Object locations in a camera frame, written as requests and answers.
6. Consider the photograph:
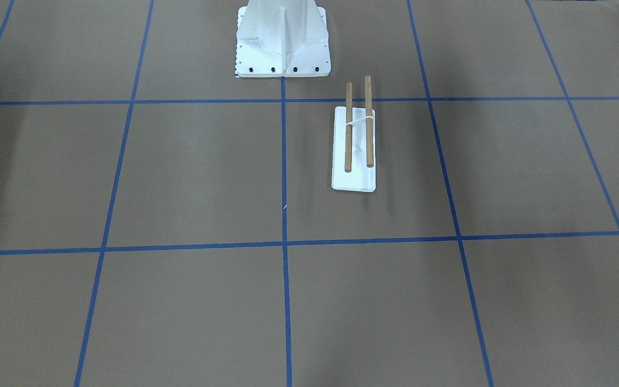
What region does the white towel rack base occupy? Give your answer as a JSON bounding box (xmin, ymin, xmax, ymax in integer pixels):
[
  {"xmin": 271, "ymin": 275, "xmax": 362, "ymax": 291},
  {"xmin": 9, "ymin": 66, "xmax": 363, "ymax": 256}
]
[{"xmin": 331, "ymin": 106, "xmax": 377, "ymax": 192}]

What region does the wooden rack rod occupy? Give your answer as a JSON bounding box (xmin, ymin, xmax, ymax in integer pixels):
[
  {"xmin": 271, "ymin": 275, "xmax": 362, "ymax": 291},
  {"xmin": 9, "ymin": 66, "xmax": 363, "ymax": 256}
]
[
  {"xmin": 344, "ymin": 82, "xmax": 353, "ymax": 173},
  {"xmin": 364, "ymin": 75, "xmax": 375, "ymax": 168}
]

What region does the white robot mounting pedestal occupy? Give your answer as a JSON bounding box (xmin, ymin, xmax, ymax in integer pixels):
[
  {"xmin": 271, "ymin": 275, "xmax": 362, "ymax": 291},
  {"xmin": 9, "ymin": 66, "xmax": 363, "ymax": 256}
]
[{"xmin": 234, "ymin": 1, "xmax": 332, "ymax": 78}]

